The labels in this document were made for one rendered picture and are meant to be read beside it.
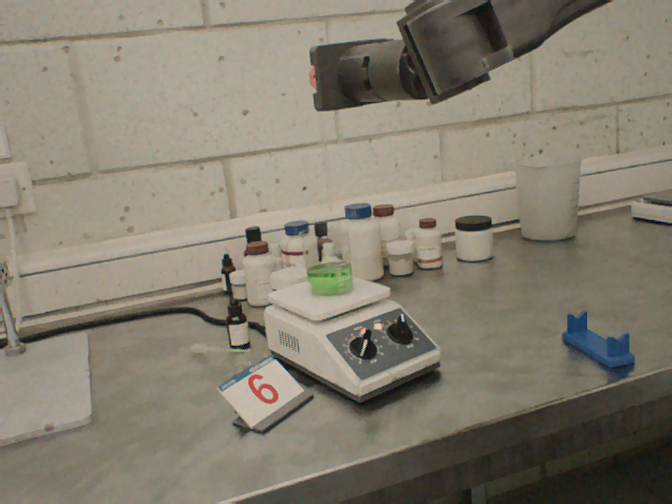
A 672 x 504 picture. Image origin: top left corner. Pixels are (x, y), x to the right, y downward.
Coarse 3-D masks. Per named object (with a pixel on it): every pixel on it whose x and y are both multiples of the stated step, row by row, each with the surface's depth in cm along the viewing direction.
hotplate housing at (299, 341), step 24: (264, 312) 87; (288, 312) 85; (360, 312) 82; (384, 312) 83; (288, 336) 83; (312, 336) 78; (288, 360) 86; (312, 360) 80; (336, 360) 76; (408, 360) 77; (432, 360) 79; (336, 384) 77; (360, 384) 74; (384, 384) 75
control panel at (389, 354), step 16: (368, 320) 81; (384, 320) 81; (336, 336) 78; (352, 336) 78; (384, 336) 79; (416, 336) 80; (384, 352) 77; (400, 352) 78; (416, 352) 78; (352, 368) 74; (368, 368) 75; (384, 368) 76
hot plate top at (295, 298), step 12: (288, 288) 88; (300, 288) 88; (360, 288) 86; (372, 288) 85; (384, 288) 85; (276, 300) 85; (288, 300) 84; (300, 300) 83; (312, 300) 83; (324, 300) 82; (336, 300) 82; (348, 300) 82; (360, 300) 81; (372, 300) 82; (300, 312) 81; (312, 312) 79; (324, 312) 79; (336, 312) 79
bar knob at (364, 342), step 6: (366, 330) 77; (360, 336) 78; (366, 336) 76; (354, 342) 77; (360, 342) 77; (366, 342) 75; (372, 342) 78; (354, 348) 76; (360, 348) 75; (366, 348) 75; (372, 348) 77; (354, 354) 76; (360, 354) 75; (366, 354) 76; (372, 354) 76
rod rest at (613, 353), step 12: (576, 324) 84; (564, 336) 85; (576, 336) 84; (588, 336) 83; (600, 336) 83; (612, 336) 76; (624, 336) 77; (588, 348) 80; (600, 348) 80; (612, 348) 77; (624, 348) 77; (600, 360) 78; (612, 360) 76; (624, 360) 77
